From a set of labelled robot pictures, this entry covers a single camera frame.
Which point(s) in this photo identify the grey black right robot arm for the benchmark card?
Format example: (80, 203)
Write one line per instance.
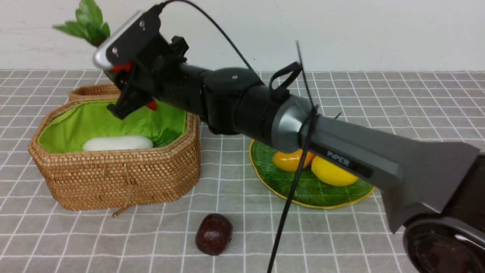
(435, 190)

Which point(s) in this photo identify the white radish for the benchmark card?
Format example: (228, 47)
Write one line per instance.
(122, 142)

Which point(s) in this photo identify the dark purple passion fruit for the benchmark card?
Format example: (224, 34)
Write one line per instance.
(214, 234)

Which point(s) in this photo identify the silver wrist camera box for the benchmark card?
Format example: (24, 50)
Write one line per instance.
(129, 40)

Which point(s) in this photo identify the green glass leaf plate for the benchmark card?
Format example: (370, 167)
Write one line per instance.
(310, 192)

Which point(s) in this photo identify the woven rattan basket green lining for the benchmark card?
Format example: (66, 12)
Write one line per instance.
(91, 180)

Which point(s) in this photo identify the yellow lemon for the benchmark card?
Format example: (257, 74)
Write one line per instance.
(331, 174)

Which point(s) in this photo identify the orange yellow mango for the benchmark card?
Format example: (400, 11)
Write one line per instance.
(287, 162)

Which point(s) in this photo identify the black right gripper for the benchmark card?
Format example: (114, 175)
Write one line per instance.
(159, 72)

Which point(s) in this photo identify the orange carrot green leaves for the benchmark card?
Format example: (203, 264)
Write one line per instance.
(89, 24)

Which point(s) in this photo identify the grey checked tablecloth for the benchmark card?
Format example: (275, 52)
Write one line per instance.
(39, 236)

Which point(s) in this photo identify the woven rattan basket lid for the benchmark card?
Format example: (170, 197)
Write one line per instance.
(94, 92)

